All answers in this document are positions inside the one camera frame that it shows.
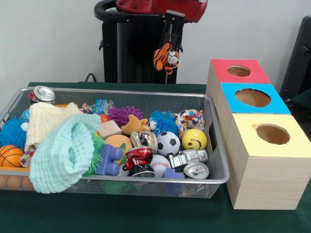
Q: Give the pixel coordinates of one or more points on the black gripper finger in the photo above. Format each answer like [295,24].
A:
[165,33]
[178,35]

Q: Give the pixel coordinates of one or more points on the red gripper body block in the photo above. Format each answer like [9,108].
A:
[187,9]

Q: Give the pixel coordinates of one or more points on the orange striped tiger plush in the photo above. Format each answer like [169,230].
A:
[165,58]

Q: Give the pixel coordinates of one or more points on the cream knitted cloth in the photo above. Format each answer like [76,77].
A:
[46,121]

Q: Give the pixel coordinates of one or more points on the mint green knitted cloth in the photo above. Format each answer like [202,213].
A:
[63,155]

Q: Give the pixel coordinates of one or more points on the shallow clear mesh bin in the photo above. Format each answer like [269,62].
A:
[204,145]

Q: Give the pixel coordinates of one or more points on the wooden box with three holes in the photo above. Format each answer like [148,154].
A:
[262,170]

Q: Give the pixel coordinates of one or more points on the small blue spiky ball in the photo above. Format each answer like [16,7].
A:
[164,121]

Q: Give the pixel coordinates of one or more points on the brown plush teddy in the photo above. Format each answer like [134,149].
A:
[135,125]

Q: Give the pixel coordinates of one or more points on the yellow smiley ball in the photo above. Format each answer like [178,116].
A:
[194,139]

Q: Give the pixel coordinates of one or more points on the small soccer ball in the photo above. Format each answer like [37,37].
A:
[168,143]

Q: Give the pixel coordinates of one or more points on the open silver can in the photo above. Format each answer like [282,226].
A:
[144,140]

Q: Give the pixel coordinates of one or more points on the crumpled silver can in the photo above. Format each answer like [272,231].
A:
[188,158]

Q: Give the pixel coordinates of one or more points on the red crushed can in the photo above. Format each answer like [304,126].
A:
[139,158]

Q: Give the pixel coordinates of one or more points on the white toy baseball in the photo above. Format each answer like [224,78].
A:
[160,166]

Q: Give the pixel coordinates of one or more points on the dark green table cloth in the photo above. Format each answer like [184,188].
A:
[146,213]

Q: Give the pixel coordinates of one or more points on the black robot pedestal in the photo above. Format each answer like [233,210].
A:
[136,48]

